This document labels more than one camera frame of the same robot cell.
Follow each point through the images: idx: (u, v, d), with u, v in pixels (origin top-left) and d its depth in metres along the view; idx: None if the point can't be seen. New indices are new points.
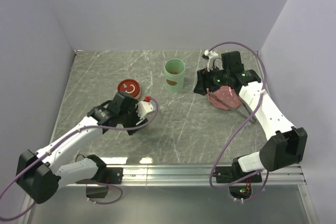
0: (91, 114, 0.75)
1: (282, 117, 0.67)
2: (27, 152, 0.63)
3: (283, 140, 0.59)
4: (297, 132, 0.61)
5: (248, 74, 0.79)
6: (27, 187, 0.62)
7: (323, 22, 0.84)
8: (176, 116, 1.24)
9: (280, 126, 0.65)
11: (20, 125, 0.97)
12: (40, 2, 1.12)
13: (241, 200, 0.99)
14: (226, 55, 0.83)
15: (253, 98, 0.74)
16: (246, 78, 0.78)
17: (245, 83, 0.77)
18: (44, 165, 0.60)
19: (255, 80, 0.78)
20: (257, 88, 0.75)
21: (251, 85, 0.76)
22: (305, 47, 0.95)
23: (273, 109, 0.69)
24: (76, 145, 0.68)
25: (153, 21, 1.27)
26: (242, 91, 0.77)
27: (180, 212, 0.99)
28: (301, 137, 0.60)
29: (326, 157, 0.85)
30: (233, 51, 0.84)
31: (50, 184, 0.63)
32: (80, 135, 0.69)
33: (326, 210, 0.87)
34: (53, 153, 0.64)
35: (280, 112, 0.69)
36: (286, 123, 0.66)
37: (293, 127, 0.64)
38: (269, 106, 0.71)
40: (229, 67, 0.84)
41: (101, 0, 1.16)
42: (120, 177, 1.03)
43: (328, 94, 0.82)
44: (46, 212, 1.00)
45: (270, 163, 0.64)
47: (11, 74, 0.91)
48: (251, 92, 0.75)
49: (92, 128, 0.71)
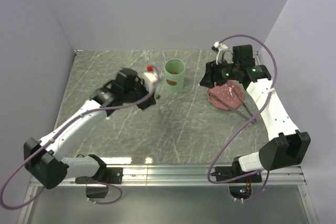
0: (94, 97, 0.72)
1: (287, 119, 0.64)
2: (30, 140, 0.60)
3: (285, 144, 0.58)
4: (301, 137, 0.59)
5: (258, 69, 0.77)
6: (32, 174, 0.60)
7: (323, 21, 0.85)
8: (176, 116, 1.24)
9: (284, 129, 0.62)
11: (20, 124, 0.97)
12: (39, 1, 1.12)
13: (241, 200, 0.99)
14: (238, 48, 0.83)
15: (260, 96, 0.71)
16: (255, 74, 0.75)
17: (254, 80, 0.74)
18: (49, 153, 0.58)
19: (265, 77, 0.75)
20: (266, 86, 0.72)
21: (260, 82, 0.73)
22: (305, 46, 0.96)
23: (280, 110, 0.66)
24: (79, 130, 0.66)
25: (153, 21, 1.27)
26: (250, 88, 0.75)
27: (180, 212, 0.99)
28: (304, 141, 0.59)
29: (326, 157, 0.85)
30: (245, 45, 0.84)
31: (58, 169, 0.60)
32: (82, 120, 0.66)
33: (326, 210, 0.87)
34: (56, 141, 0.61)
35: (286, 114, 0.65)
36: (290, 125, 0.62)
37: (297, 131, 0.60)
38: (277, 106, 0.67)
40: (239, 60, 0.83)
41: None
42: (120, 178, 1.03)
43: (328, 94, 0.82)
44: (46, 212, 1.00)
45: (269, 163, 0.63)
47: (12, 74, 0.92)
48: (259, 89, 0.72)
49: (94, 112, 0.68)
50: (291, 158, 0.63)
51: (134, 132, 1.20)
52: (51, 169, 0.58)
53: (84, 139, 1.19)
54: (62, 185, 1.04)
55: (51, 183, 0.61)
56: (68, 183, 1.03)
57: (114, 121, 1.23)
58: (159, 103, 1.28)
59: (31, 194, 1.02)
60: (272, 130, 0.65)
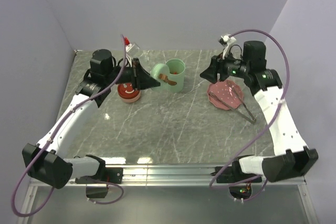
0: (80, 91, 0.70)
1: (296, 134, 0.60)
2: (27, 146, 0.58)
3: (293, 161, 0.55)
4: (308, 155, 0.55)
5: (269, 75, 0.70)
6: (40, 178, 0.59)
7: (323, 21, 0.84)
8: (176, 116, 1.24)
9: (292, 145, 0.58)
11: (20, 124, 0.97)
12: (39, 1, 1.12)
13: (241, 200, 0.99)
14: (253, 48, 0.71)
15: (269, 106, 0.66)
16: (266, 81, 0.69)
17: (264, 87, 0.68)
18: (51, 152, 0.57)
19: (275, 85, 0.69)
20: (276, 96, 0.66)
21: (270, 91, 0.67)
22: (305, 46, 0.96)
23: (289, 124, 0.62)
24: (74, 126, 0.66)
25: (153, 21, 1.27)
26: (259, 95, 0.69)
27: (180, 212, 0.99)
28: (311, 159, 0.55)
29: (326, 157, 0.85)
30: (259, 45, 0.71)
31: (64, 168, 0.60)
32: (75, 115, 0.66)
33: (326, 210, 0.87)
34: (55, 140, 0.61)
35: (295, 128, 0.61)
36: (298, 140, 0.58)
37: (305, 147, 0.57)
38: (286, 119, 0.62)
40: (251, 61, 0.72)
41: None
42: (120, 177, 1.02)
43: (329, 94, 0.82)
44: (46, 213, 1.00)
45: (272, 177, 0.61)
47: (12, 74, 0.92)
48: (268, 99, 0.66)
49: (85, 105, 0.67)
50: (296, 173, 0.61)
51: (134, 132, 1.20)
52: (56, 168, 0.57)
53: (84, 139, 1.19)
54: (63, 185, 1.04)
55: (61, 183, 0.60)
56: (68, 183, 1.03)
57: (114, 121, 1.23)
58: (159, 103, 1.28)
59: (31, 194, 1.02)
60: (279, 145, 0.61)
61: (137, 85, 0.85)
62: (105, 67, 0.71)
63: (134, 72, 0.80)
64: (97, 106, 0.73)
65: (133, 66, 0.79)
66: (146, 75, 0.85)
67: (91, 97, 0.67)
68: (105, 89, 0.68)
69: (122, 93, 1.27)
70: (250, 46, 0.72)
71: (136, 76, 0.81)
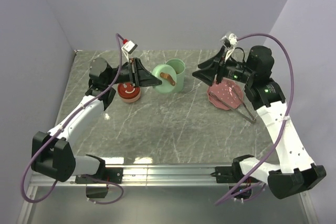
0: (90, 93, 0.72)
1: (302, 150, 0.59)
2: (38, 133, 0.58)
3: (301, 181, 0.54)
4: (316, 172, 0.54)
5: (271, 89, 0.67)
6: (44, 169, 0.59)
7: (323, 22, 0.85)
8: (176, 116, 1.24)
9: (300, 163, 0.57)
11: (20, 124, 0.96)
12: (39, 1, 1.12)
13: (241, 200, 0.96)
14: (263, 61, 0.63)
15: (274, 123, 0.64)
16: (269, 96, 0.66)
17: (267, 103, 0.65)
18: (62, 140, 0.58)
19: (279, 99, 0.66)
20: (280, 112, 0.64)
21: (274, 106, 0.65)
22: (306, 46, 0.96)
23: (294, 141, 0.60)
24: (83, 121, 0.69)
25: (153, 21, 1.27)
26: (262, 110, 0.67)
27: (180, 212, 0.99)
28: (319, 177, 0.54)
29: (326, 157, 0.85)
30: (268, 57, 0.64)
31: (69, 160, 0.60)
32: (85, 112, 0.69)
33: (326, 210, 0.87)
34: (66, 129, 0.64)
35: (302, 145, 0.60)
36: (305, 158, 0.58)
37: (313, 164, 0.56)
38: (292, 137, 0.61)
40: (256, 74, 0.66)
41: None
42: (120, 177, 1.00)
43: (329, 94, 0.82)
44: (46, 213, 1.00)
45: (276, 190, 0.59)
47: (12, 74, 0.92)
48: (272, 115, 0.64)
49: (94, 104, 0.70)
50: (303, 188, 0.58)
51: (134, 132, 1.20)
52: (64, 158, 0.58)
53: (84, 139, 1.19)
54: (62, 186, 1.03)
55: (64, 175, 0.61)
56: (68, 183, 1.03)
57: (114, 121, 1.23)
58: (159, 103, 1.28)
59: (31, 194, 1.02)
60: (286, 162, 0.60)
61: (136, 82, 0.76)
62: (105, 73, 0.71)
63: (132, 69, 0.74)
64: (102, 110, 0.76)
65: (130, 62, 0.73)
66: (145, 71, 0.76)
67: (96, 97, 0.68)
68: (106, 90, 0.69)
69: (122, 93, 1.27)
70: (257, 58, 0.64)
71: (134, 72, 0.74)
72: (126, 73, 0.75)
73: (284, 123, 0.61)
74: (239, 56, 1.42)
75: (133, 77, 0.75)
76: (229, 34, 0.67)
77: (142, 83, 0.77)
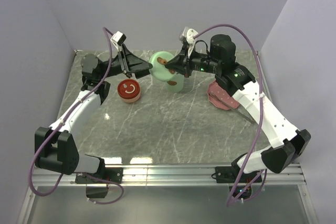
0: (85, 88, 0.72)
1: (285, 121, 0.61)
2: (39, 128, 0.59)
3: (292, 150, 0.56)
4: (303, 137, 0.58)
5: (240, 72, 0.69)
6: (48, 163, 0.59)
7: (323, 20, 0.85)
8: (176, 116, 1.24)
9: (286, 134, 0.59)
11: (20, 124, 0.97)
12: (40, 1, 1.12)
13: (241, 200, 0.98)
14: (224, 49, 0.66)
15: (252, 103, 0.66)
16: (240, 80, 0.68)
17: (241, 86, 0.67)
18: (64, 132, 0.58)
19: (249, 80, 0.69)
20: (255, 91, 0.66)
21: (248, 87, 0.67)
22: (305, 45, 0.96)
23: (274, 114, 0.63)
24: (83, 114, 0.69)
25: (153, 21, 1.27)
26: (238, 94, 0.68)
27: (180, 212, 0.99)
28: (306, 140, 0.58)
29: (326, 156, 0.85)
30: (228, 43, 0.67)
31: (73, 152, 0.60)
32: (84, 104, 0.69)
33: (326, 210, 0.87)
34: (67, 123, 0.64)
35: (282, 116, 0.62)
36: (290, 127, 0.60)
37: (297, 130, 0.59)
38: (272, 111, 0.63)
40: (222, 63, 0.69)
41: None
42: (120, 177, 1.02)
43: (329, 94, 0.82)
44: (46, 213, 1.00)
45: (275, 166, 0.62)
47: (12, 74, 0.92)
48: (249, 96, 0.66)
49: (92, 97, 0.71)
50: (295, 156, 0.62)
51: (134, 132, 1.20)
52: (67, 150, 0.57)
53: (84, 139, 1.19)
54: (62, 185, 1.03)
55: (70, 169, 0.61)
56: (68, 182, 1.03)
57: (114, 121, 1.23)
58: (159, 103, 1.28)
59: (31, 194, 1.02)
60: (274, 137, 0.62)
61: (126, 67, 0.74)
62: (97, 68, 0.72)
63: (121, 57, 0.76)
64: (99, 103, 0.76)
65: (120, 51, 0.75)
66: (134, 57, 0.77)
67: (94, 88, 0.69)
68: (98, 85, 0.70)
69: (122, 93, 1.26)
70: (219, 46, 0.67)
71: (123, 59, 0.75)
72: (117, 63, 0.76)
73: (261, 100, 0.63)
74: (238, 56, 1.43)
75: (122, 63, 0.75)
76: (187, 32, 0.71)
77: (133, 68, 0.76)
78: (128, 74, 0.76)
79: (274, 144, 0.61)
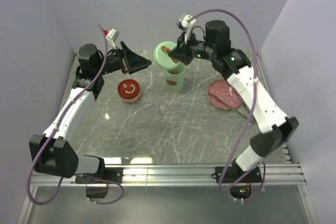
0: (77, 85, 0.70)
1: (275, 107, 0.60)
2: (33, 136, 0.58)
3: (280, 135, 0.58)
4: (292, 124, 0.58)
5: (237, 56, 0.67)
6: (48, 169, 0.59)
7: (323, 19, 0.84)
8: (176, 116, 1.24)
9: (276, 119, 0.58)
11: (20, 124, 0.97)
12: (40, 1, 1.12)
13: (241, 200, 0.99)
14: (218, 30, 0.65)
15: (245, 88, 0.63)
16: (235, 63, 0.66)
17: (236, 70, 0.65)
18: (59, 140, 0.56)
19: (245, 64, 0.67)
20: (250, 76, 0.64)
21: (243, 72, 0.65)
22: (306, 44, 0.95)
23: (266, 100, 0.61)
24: (77, 115, 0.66)
25: (153, 21, 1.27)
26: (232, 78, 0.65)
27: (180, 212, 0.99)
28: (294, 127, 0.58)
29: (326, 156, 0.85)
30: (222, 25, 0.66)
31: (71, 156, 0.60)
32: (76, 105, 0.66)
33: (326, 210, 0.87)
34: (61, 128, 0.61)
35: (273, 102, 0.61)
36: (280, 114, 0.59)
37: (286, 117, 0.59)
38: (263, 96, 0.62)
40: (217, 45, 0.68)
41: None
42: (120, 177, 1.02)
43: (329, 93, 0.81)
44: (46, 213, 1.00)
45: (264, 149, 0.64)
47: (12, 73, 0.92)
48: (243, 81, 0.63)
49: (84, 96, 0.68)
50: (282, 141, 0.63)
51: (134, 132, 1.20)
52: (65, 156, 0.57)
53: (84, 139, 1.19)
54: (62, 185, 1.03)
55: (70, 172, 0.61)
56: (68, 183, 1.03)
57: (114, 121, 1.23)
58: (159, 103, 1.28)
59: (31, 194, 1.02)
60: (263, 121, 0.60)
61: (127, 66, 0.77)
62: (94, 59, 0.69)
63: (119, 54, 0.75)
64: (93, 100, 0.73)
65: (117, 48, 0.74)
66: (134, 54, 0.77)
67: (86, 87, 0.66)
68: (92, 82, 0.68)
69: (122, 93, 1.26)
70: (213, 29, 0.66)
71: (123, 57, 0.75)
72: (115, 59, 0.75)
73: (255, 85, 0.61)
74: None
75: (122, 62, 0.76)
76: (184, 17, 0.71)
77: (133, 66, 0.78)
78: (128, 71, 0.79)
79: (262, 129, 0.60)
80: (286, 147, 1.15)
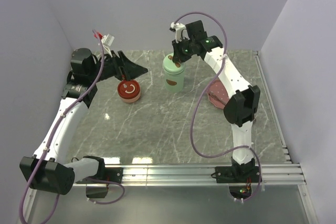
0: (67, 95, 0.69)
1: (241, 78, 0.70)
2: (24, 159, 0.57)
3: (242, 98, 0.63)
4: (252, 90, 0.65)
5: (211, 39, 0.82)
6: (43, 187, 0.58)
7: (323, 20, 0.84)
8: (176, 116, 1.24)
9: (239, 86, 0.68)
11: (20, 123, 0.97)
12: (40, 1, 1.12)
13: (241, 200, 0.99)
14: (189, 25, 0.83)
15: (216, 63, 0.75)
16: (209, 44, 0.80)
17: (208, 50, 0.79)
18: (51, 161, 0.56)
19: (218, 45, 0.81)
20: (220, 54, 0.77)
21: (214, 51, 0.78)
22: (305, 45, 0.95)
23: (233, 71, 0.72)
24: (69, 131, 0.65)
25: (154, 21, 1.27)
26: (207, 57, 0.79)
27: (180, 212, 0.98)
28: (255, 94, 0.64)
29: (326, 157, 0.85)
30: (196, 21, 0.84)
31: (66, 173, 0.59)
32: (66, 119, 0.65)
33: (326, 210, 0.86)
34: (52, 148, 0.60)
35: (239, 74, 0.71)
36: (243, 82, 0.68)
37: (249, 85, 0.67)
38: (231, 68, 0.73)
40: (193, 36, 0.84)
41: None
42: (120, 177, 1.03)
43: (329, 93, 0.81)
44: (45, 213, 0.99)
45: (232, 117, 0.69)
47: (12, 73, 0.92)
48: (214, 57, 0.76)
49: (75, 108, 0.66)
50: (250, 110, 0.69)
51: (134, 132, 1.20)
52: (59, 176, 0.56)
53: (84, 139, 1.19)
54: None
55: (66, 189, 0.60)
56: None
57: (114, 122, 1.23)
58: (159, 103, 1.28)
59: (31, 194, 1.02)
60: (230, 89, 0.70)
61: (126, 74, 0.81)
62: (85, 67, 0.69)
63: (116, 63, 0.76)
64: (86, 108, 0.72)
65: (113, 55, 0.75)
66: (130, 63, 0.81)
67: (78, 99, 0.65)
68: (84, 95, 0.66)
69: (122, 93, 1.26)
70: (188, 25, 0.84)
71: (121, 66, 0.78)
72: (111, 65, 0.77)
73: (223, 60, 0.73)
74: (239, 56, 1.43)
75: (119, 70, 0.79)
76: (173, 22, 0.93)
77: (130, 74, 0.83)
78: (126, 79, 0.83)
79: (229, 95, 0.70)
80: (286, 147, 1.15)
